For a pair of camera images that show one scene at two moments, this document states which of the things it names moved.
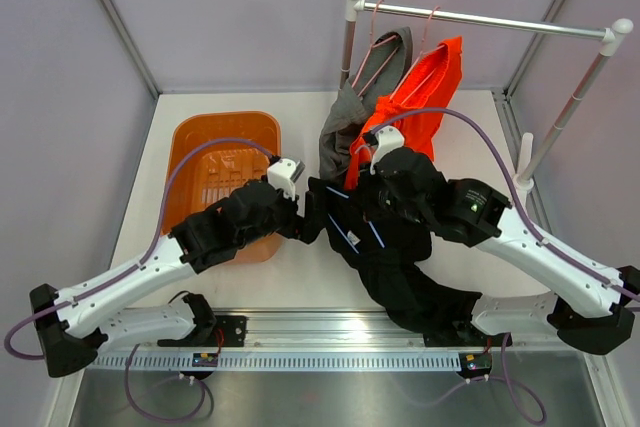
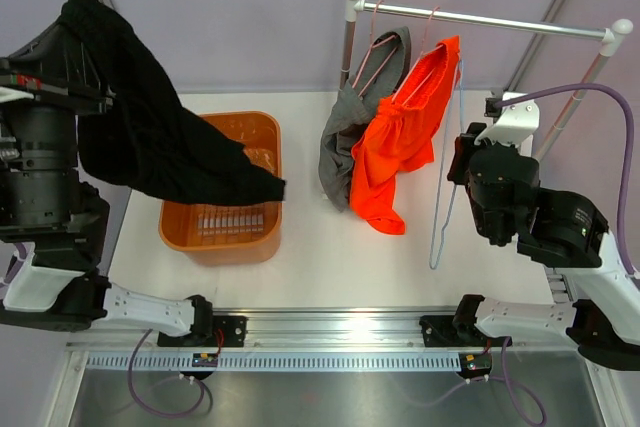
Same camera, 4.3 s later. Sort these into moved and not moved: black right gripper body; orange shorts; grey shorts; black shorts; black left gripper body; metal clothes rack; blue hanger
Moved: blue hanger; black left gripper body; black shorts; black right gripper body
Not moved: metal clothes rack; grey shorts; orange shorts
